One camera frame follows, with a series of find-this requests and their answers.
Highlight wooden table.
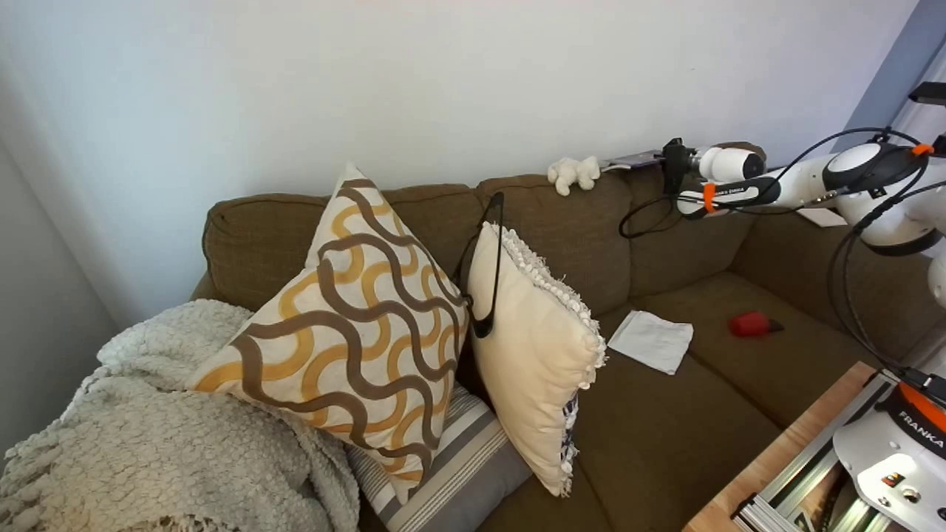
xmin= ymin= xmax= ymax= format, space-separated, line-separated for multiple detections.
xmin=684 ymin=358 xmax=882 ymax=532

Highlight grey striped cushion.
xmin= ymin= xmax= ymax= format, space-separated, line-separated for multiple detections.
xmin=350 ymin=381 xmax=535 ymax=532

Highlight black cable bundle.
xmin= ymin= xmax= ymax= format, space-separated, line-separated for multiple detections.
xmin=827 ymin=125 xmax=946 ymax=381

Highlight grey blue slanted beam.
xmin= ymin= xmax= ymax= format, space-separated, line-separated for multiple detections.
xmin=844 ymin=0 xmax=946 ymax=150

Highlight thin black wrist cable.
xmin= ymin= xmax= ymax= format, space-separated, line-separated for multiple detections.
xmin=619 ymin=188 xmax=693 ymax=240

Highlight brown fabric couch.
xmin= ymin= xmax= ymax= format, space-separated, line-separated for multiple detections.
xmin=190 ymin=140 xmax=946 ymax=532

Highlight wave patterned tan pillow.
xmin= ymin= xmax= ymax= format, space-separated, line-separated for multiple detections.
xmin=186 ymin=163 xmax=474 ymax=506

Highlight cream fringed pillow blue pattern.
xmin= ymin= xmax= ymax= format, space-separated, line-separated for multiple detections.
xmin=461 ymin=218 xmax=610 ymax=500

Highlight blue Legoland guidebook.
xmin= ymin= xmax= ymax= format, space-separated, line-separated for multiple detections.
xmin=604 ymin=149 xmax=669 ymax=174

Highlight red and black small object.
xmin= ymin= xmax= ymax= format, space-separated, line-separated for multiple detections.
xmin=728 ymin=308 xmax=788 ymax=342

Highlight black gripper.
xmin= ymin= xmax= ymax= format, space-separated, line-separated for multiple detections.
xmin=643 ymin=135 xmax=702 ymax=194

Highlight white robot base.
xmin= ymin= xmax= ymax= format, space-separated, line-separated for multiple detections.
xmin=830 ymin=363 xmax=946 ymax=532

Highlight dark book on sofa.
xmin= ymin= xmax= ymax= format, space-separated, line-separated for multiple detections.
xmin=607 ymin=308 xmax=699 ymax=379

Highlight white flat object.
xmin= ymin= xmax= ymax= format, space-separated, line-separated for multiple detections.
xmin=801 ymin=202 xmax=851 ymax=233

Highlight black strap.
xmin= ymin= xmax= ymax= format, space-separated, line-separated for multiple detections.
xmin=452 ymin=188 xmax=510 ymax=342

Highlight grey white knit blanket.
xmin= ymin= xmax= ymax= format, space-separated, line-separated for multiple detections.
xmin=0 ymin=295 xmax=366 ymax=532

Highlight white plush toy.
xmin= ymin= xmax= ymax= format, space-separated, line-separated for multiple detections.
xmin=545 ymin=154 xmax=604 ymax=197

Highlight metal frame rails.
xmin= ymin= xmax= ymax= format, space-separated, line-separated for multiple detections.
xmin=737 ymin=372 xmax=898 ymax=532

